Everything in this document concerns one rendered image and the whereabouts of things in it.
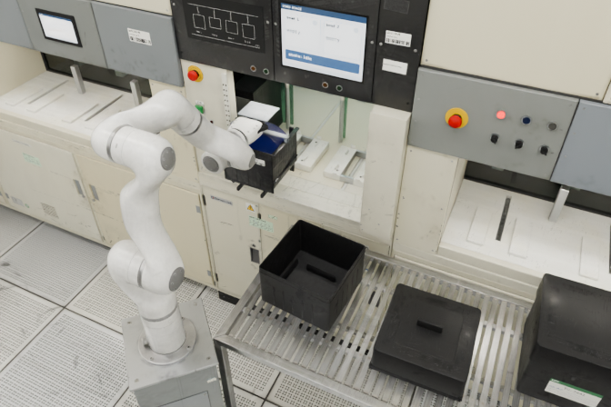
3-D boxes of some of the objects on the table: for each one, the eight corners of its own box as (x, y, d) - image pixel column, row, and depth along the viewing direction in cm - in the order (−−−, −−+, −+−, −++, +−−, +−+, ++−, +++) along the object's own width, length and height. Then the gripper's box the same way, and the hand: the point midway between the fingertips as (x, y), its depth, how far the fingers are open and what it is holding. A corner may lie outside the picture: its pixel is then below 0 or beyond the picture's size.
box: (513, 392, 162) (535, 344, 146) (523, 320, 182) (544, 271, 166) (616, 429, 153) (652, 382, 137) (614, 349, 174) (645, 301, 158)
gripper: (255, 136, 176) (280, 110, 189) (213, 124, 181) (240, 99, 194) (256, 154, 181) (281, 127, 194) (215, 143, 186) (242, 117, 199)
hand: (258, 116), depth 192 cm, fingers closed on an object, 3 cm apart
